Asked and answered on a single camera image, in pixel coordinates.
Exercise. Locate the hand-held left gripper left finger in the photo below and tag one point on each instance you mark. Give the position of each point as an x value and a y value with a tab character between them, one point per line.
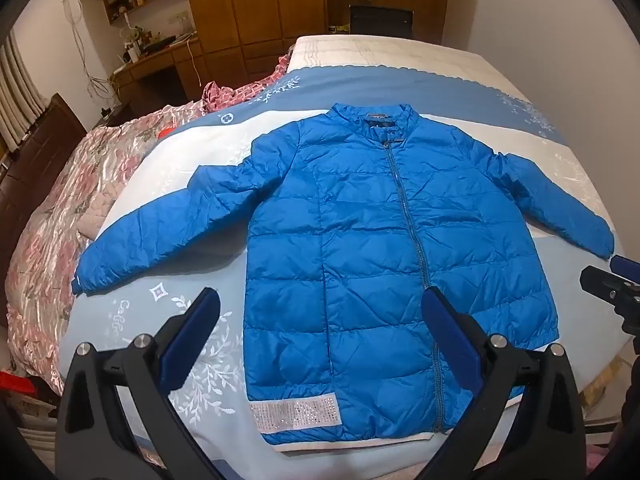
192	330

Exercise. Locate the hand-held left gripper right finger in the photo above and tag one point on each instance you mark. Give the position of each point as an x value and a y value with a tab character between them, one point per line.
450	340

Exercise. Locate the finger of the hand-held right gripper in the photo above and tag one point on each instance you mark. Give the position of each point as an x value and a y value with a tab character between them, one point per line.
625	265
597	282

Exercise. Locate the blue puffer jacket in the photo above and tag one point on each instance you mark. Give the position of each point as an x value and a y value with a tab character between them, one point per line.
360	240

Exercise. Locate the pink floral quilt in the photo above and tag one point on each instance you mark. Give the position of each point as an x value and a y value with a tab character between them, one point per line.
65	210

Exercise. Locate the red box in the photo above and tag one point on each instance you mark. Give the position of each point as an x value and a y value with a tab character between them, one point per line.
15	385

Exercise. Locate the small red item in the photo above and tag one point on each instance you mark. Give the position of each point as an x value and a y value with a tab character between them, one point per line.
164	134

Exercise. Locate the dark wooden headboard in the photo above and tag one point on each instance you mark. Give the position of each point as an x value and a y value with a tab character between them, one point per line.
35	160

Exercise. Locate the pink checked cloth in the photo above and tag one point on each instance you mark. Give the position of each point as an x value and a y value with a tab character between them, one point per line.
235	92

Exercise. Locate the wooden desk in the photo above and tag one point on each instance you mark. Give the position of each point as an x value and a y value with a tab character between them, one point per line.
165	65

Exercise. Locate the black laptop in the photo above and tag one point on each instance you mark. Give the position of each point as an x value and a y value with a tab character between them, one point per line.
159	42

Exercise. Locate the potted plant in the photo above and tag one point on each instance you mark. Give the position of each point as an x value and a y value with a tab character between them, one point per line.
132	40

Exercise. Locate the white curtain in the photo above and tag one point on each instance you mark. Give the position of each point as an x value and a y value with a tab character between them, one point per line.
20	85

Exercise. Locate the black chair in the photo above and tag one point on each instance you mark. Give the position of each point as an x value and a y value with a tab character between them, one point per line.
380	20

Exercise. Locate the wooden wardrobe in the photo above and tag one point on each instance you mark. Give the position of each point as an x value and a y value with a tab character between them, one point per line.
250	0

